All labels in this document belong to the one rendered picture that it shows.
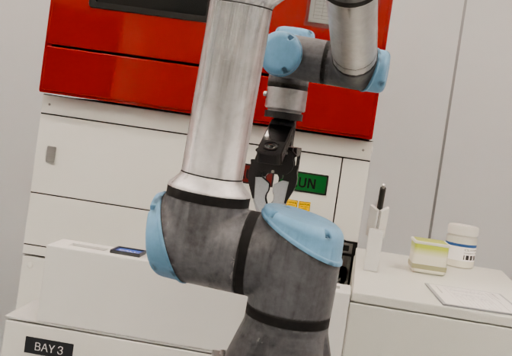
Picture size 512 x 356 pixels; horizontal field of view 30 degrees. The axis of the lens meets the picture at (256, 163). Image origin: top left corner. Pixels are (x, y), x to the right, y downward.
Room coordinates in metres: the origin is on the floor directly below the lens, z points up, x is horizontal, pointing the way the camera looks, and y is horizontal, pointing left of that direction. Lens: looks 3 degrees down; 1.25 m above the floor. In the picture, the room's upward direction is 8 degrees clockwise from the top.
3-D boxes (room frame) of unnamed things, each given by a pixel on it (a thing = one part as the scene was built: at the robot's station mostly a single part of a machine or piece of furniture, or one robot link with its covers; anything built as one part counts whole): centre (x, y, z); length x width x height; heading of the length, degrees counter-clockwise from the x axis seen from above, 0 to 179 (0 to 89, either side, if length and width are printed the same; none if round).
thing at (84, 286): (1.72, 0.07, 0.89); 0.55 x 0.09 x 0.14; 84
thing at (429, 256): (2.02, -0.39, 1.00); 0.07 x 0.07 x 0.07; 88
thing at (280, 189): (1.76, -0.05, 1.09); 0.06 x 0.03 x 0.09; 169
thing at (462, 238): (2.19, -0.49, 1.01); 0.07 x 0.07 x 0.10
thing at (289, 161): (1.77, -0.04, 1.20); 0.09 x 0.08 x 0.12; 169
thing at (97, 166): (2.32, 0.14, 1.02); 0.82 x 0.03 x 0.40; 84
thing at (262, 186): (1.77, -0.02, 1.09); 0.06 x 0.03 x 0.09; 169
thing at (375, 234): (1.94, -0.26, 1.03); 0.06 x 0.04 x 0.13; 174
